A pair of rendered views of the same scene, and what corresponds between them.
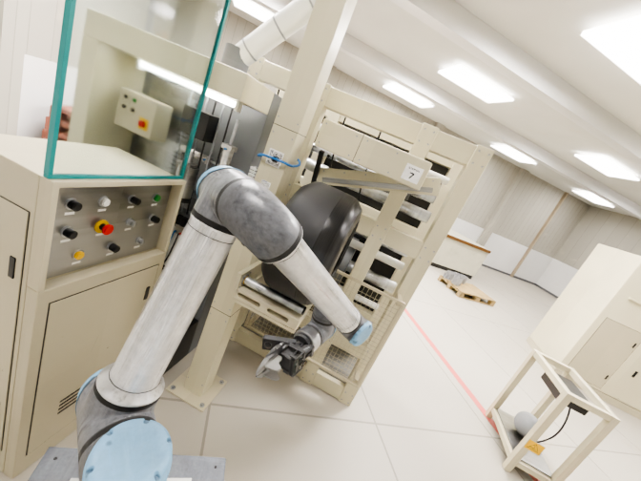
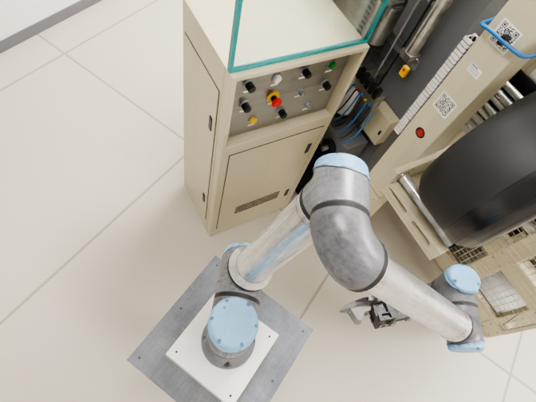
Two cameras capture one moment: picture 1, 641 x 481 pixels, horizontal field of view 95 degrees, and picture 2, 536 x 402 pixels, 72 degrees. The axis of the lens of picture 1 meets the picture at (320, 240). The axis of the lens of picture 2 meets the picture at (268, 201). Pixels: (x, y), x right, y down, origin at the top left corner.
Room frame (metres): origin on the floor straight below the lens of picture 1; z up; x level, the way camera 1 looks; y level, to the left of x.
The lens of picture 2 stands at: (0.20, 0.08, 2.09)
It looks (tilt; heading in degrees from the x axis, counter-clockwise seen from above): 60 degrees down; 34
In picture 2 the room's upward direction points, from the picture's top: 22 degrees clockwise
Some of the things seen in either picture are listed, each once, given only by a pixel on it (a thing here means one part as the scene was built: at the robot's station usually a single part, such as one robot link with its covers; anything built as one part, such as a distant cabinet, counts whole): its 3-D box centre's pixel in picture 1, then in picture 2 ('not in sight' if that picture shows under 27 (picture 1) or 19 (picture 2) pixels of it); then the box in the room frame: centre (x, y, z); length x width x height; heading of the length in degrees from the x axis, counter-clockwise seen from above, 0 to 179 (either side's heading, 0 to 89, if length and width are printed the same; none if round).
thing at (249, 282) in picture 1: (274, 295); (427, 209); (1.31, 0.10, 0.90); 0.35 x 0.05 x 0.05; 82
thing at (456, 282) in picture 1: (468, 286); not in sight; (6.41, -3.45, 0.16); 1.13 x 0.77 x 0.31; 110
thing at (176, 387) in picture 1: (198, 385); not in sight; (1.47, 0.34, 0.01); 0.27 x 0.27 x 0.02; 82
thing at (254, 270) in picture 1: (255, 270); (424, 163); (1.48, 0.26, 0.90); 0.40 x 0.03 x 0.10; 172
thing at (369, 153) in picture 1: (372, 156); not in sight; (1.73, -0.08, 1.71); 0.61 x 0.25 x 0.15; 82
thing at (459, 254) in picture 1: (430, 239); not in sight; (8.85, -3.01, 0.47); 2.43 x 1.97 x 0.94; 19
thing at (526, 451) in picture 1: (541, 416); not in sight; (2.14, -2.22, 0.40); 0.60 x 0.35 x 0.80; 169
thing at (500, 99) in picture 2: not in sight; (498, 112); (1.86, 0.25, 1.05); 0.20 x 0.15 x 0.30; 82
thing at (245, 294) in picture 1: (268, 304); (417, 215); (1.32, 0.11, 0.84); 0.36 x 0.09 x 0.06; 82
